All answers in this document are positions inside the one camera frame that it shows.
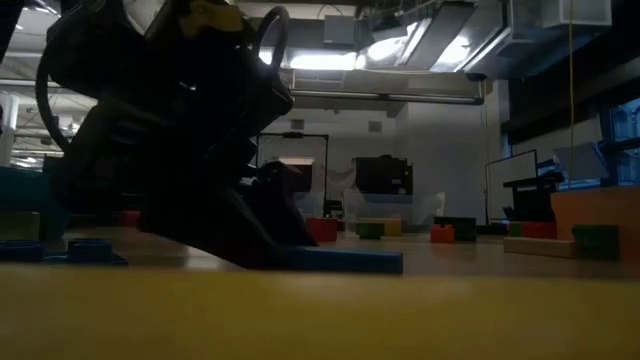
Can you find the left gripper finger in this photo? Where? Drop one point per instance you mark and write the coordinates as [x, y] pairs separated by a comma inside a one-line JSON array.
[[225, 235], [282, 205]]

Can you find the long blue wooden block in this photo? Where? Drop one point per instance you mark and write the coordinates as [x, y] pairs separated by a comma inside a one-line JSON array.
[[350, 260]]

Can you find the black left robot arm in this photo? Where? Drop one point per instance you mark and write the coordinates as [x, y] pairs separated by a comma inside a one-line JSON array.
[[150, 55]]

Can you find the black background monitor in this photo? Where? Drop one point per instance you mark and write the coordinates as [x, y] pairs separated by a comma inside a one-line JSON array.
[[305, 180]]

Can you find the red wooden cube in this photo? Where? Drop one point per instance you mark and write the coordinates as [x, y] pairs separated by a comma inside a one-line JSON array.
[[540, 230], [324, 230]]

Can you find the red wooden block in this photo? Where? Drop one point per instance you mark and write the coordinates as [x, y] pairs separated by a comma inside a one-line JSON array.
[[131, 218]]

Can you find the black background box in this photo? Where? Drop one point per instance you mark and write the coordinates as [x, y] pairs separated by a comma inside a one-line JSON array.
[[382, 175]]

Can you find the blue square lego brick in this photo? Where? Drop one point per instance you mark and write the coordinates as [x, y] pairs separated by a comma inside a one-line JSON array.
[[90, 250]]

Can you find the ceiling light panel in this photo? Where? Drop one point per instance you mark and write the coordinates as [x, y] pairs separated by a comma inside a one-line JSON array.
[[322, 61]]

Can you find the teal plastic bin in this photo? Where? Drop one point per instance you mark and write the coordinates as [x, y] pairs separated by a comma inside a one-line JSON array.
[[20, 192]]

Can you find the grey ceiling pipe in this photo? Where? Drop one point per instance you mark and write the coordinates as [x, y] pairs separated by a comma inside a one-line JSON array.
[[400, 97]]

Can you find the small orange-red lego brick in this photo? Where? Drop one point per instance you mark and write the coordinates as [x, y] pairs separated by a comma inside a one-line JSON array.
[[442, 235]]

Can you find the light green arch block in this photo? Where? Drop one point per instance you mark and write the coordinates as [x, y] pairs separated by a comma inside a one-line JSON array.
[[20, 226]]

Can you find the green two-by-four lego brick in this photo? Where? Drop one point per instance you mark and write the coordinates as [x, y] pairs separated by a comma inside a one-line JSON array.
[[465, 227]]

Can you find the grey ceiling unit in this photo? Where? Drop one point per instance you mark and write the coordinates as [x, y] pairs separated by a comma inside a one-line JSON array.
[[340, 30]]

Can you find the whiteboard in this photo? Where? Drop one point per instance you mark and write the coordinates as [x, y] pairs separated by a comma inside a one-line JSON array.
[[510, 185]]

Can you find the green wooden cube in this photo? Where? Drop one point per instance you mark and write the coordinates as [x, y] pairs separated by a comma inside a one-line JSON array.
[[516, 230]]

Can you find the black background desk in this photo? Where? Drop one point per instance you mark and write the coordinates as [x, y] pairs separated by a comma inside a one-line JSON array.
[[535, 200]]

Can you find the beige wooden block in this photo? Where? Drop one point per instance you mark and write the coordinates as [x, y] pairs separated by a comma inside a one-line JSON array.
[[540, 246]]

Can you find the grey tilted panel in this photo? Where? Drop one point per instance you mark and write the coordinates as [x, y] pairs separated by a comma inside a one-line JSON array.
[[580, 162]]

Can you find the orange translucent bin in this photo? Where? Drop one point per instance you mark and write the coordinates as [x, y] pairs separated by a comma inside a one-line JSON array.
[[600, 207]]

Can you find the window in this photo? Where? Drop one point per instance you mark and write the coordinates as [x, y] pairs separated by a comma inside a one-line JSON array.
[[622, 140]]

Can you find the white ceiling box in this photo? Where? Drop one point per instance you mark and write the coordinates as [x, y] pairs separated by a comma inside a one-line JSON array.
[[575, 12]]

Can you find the black background station frame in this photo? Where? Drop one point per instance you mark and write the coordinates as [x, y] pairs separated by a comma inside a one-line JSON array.
[[300, 135]]

